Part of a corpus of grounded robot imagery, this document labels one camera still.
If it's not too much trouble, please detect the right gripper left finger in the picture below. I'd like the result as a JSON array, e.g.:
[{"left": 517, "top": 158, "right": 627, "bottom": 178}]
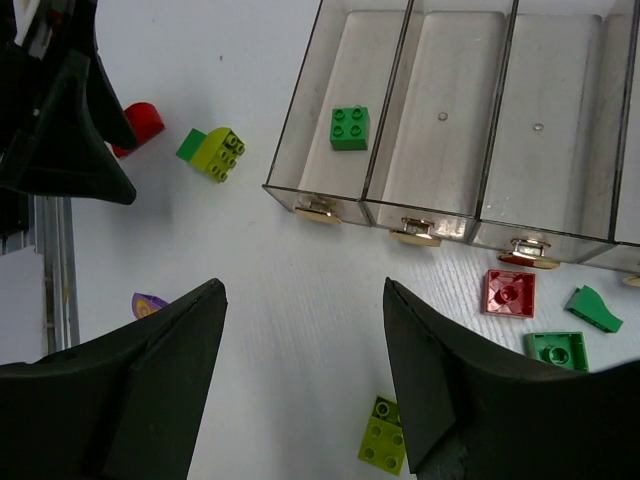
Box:
[{"left": 1, "top": 279, "right": 227, "bottom": 479}]

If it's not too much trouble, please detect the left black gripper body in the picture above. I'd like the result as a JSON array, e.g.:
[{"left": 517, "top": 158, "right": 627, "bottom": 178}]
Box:
[{"left": 0, "top": 0, "right": 101, "bottom": 236}]

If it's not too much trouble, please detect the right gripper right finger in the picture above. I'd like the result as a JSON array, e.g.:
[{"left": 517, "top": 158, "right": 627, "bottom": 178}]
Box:
[{"left": 383, "top": 279, "right": 639, "bottom": 479}]

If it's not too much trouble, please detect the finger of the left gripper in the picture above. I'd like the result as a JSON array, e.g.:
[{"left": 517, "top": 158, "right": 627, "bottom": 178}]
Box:
[
  {"left": 87, "top": 1, "right": 138, "bottom": 150},
  {"left": 1, "top": 51, "right": 137, "bottom": 205}
]

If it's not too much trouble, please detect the green and lime lego stack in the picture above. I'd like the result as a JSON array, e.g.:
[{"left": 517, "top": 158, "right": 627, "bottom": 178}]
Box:
[{"left": 176, "top": 127, "right": 246, "bottom": 183}]

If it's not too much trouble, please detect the green square lego upside-down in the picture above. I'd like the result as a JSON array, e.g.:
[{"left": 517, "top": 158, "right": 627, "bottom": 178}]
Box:
[{"left": 524, "top": 332, "right": 589, "bottom": 372}]

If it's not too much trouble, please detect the red square lego brick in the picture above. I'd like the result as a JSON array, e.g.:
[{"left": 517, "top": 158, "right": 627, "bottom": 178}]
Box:
[{"left": 481, "top": 269, "right": 536, "bottom": 318}]

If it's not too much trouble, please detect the green slope lego small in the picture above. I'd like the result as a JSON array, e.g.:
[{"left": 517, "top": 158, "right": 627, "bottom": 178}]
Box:
[{"left": 565, "top": 286, "right": 623, "bottom": 334}]

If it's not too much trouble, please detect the green square lego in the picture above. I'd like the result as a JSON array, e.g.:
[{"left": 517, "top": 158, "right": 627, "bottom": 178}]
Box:
[{"left": 329, "top": 105, "right": 370, "bottom": 151}]

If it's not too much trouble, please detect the red lego brick front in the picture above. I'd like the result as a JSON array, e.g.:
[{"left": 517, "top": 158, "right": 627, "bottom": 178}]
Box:
[{"left": 111, "top": 102, "right": 165, "bottom": 159}]

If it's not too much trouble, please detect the lime square lego brick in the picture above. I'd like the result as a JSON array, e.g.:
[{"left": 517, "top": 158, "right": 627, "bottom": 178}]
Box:
[{"left": 358, "top": 396, "right": 406, "bottom": 476}]

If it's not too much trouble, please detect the purple and lime lego stack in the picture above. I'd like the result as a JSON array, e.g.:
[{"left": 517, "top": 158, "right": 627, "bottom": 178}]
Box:
[{"left": 131, "top": 293, "right": 168, "bottom": 319}]

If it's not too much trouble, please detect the clear container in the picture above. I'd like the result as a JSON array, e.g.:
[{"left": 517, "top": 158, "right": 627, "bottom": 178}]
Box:
[
  {"left": 473, "top": 1, "right": 639, "bottom": 269},
  {"left": 579, "top": 14, "right": 640, "bottom": 289},
  {"left": 363, "top": 1, "right": 514, "bottom": 247},
  {"left": 263, "top": 1, "right": 413, "bottom": 226}
]

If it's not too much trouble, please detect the aluminium table frame rail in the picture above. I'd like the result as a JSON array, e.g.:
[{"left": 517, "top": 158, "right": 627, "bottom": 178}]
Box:
[{"left": 1, "top": 196, "right": 80, "bottom": 354}]

